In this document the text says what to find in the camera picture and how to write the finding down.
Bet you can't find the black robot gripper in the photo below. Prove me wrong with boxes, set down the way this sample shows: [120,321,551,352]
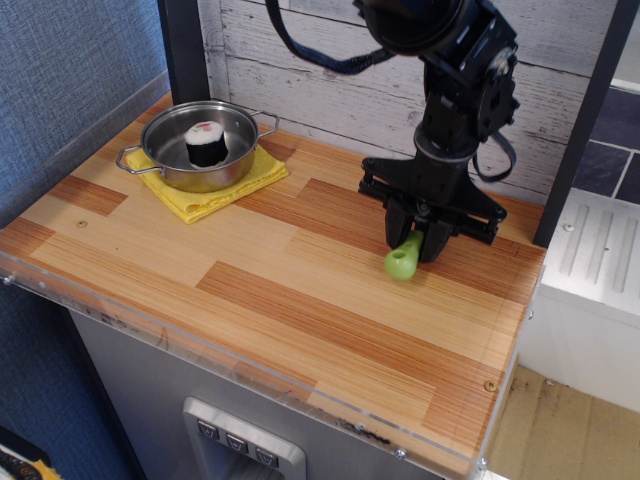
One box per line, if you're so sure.
[359,151,506,263]

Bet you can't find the green handled grey spatula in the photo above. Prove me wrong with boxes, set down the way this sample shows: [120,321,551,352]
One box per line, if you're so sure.
[384,230,424,281]

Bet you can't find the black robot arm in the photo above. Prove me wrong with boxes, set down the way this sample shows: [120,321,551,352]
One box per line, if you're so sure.
[356,1,519,263]

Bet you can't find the white toy sink unit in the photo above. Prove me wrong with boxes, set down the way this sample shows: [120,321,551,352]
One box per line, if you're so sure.
[518,189,639,411]

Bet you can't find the clear acrylic table guard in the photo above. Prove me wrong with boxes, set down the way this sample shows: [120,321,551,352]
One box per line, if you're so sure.
[1,241,543,479]

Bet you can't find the yellow cloth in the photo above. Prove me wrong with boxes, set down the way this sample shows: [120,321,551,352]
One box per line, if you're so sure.
[124,145,290,225]

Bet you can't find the stainless steel pot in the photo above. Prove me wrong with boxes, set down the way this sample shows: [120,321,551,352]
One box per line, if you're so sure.
[116,100,263,193]

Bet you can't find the toy sushi roll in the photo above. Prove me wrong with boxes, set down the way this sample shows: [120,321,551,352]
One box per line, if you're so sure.
[184,121,228,169]

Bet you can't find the silver dispenser button panel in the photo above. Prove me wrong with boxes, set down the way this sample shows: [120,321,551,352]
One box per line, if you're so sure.
[183,397,307,479]

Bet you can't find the grey toy fridge cabinet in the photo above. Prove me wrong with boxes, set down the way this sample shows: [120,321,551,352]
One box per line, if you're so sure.
[72,312,480,479]

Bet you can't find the yellow object bottom left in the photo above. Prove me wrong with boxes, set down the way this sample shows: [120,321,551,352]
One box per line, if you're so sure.
[1,444,62,480]

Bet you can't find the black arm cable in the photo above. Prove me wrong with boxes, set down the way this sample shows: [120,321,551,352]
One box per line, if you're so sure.
[264,0,518,184]

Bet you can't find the dark vertical post right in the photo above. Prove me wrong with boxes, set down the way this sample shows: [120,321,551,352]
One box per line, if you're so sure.
[533,0,639,247]

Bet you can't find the dark vertical post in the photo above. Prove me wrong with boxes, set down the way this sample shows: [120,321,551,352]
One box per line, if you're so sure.
[157,0,210,105]
[533,0,639,247]

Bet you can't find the dark vertical post left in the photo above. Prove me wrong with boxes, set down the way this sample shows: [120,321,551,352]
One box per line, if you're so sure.
[157,0,210,105]

